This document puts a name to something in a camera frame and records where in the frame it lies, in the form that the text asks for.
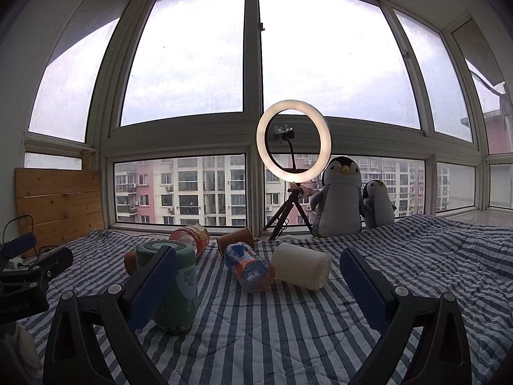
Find white window frame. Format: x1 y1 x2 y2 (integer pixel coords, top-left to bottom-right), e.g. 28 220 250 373
23 0 513 231

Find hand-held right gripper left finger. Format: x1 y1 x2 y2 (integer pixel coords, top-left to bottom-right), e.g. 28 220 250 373
43 245 179 385

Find small grey penguin plush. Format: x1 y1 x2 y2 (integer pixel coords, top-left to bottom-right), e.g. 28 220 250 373
362 179 397 229

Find large grey penguin plush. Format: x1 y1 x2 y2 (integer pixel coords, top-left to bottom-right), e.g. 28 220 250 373
310 156 366 237

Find white cloth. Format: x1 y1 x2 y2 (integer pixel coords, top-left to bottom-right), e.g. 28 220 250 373
0 323 43 385

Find ring light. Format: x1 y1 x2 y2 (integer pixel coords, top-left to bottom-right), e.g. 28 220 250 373
256 100 333 184

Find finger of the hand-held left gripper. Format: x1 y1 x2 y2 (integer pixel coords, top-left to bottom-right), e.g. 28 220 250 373
22 247 75 287
0 233 38 266

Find white cup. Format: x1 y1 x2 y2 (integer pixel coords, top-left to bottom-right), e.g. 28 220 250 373
271 242 333 291

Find black tripod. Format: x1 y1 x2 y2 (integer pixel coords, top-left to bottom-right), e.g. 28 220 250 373
266 182 314 242

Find black cable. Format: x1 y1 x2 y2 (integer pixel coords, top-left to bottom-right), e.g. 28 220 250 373
2 214 39 258

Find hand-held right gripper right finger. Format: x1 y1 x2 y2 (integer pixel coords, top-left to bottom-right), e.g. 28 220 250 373
340 246 474 385

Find green insulated cup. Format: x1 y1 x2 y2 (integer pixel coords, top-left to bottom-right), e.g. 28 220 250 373
135 240 197 335

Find wooden board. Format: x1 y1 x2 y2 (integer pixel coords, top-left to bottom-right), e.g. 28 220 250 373
15 167 105 250

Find brown paper cup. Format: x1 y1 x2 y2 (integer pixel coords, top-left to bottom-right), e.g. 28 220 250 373
216 227 256 256

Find blue orange sippy cup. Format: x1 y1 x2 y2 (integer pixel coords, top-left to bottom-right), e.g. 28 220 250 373
224 242 277 294

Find blue white striped blanket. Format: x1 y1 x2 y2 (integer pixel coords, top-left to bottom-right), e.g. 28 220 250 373
18 213 513 385

